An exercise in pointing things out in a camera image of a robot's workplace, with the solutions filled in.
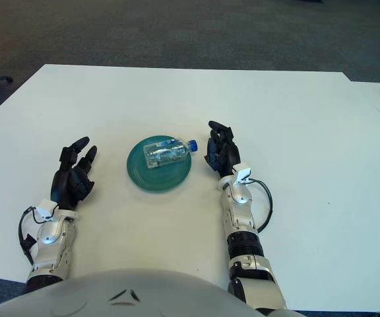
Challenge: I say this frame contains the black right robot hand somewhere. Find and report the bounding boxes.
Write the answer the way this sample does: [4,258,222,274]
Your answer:
[204,120,243,179]

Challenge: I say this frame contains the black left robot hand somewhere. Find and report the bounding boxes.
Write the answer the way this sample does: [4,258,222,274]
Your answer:
[50,135,98,211]

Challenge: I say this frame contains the clear plastic bottle blue cap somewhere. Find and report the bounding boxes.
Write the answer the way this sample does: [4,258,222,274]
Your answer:
[142,138,199,169]

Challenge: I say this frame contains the green round plate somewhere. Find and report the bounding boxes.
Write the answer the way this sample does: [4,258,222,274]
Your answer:
[125,134,193,194]

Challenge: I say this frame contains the grey robot torso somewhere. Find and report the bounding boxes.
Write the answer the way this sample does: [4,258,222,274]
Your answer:
[0,267,263,317]

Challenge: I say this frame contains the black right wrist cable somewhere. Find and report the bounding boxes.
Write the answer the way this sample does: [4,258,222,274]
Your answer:
[247,178,273,234]

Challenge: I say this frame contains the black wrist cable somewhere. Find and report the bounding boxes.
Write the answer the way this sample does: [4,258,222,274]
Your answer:
[18,206,46,265]
[247,178,273,234]

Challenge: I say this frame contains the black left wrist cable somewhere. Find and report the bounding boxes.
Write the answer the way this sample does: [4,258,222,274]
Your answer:
[18,206,46,265]

